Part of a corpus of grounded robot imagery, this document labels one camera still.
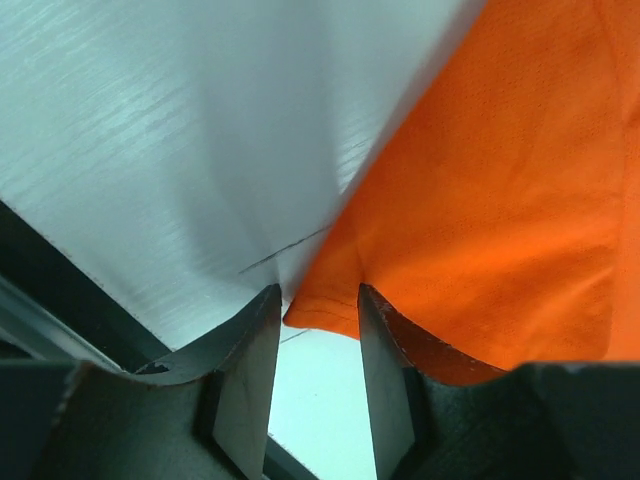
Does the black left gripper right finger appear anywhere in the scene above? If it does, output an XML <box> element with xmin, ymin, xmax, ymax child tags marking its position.
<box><xmin>358</xmin><ymin>284</ymin><xmax>639</xmax><ymax>479</ymax></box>

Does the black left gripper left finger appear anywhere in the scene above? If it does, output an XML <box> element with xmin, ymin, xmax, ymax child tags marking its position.
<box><xmin>39</xmin><ymin>284</ymin><xmax>281</xmax><ymax>479</ymax></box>

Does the orange t shirt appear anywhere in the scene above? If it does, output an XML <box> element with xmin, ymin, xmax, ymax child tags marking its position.
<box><xmin>284</xmin><ymin>1</ymin><xmax>639</xmax><ymax>369</ymax></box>

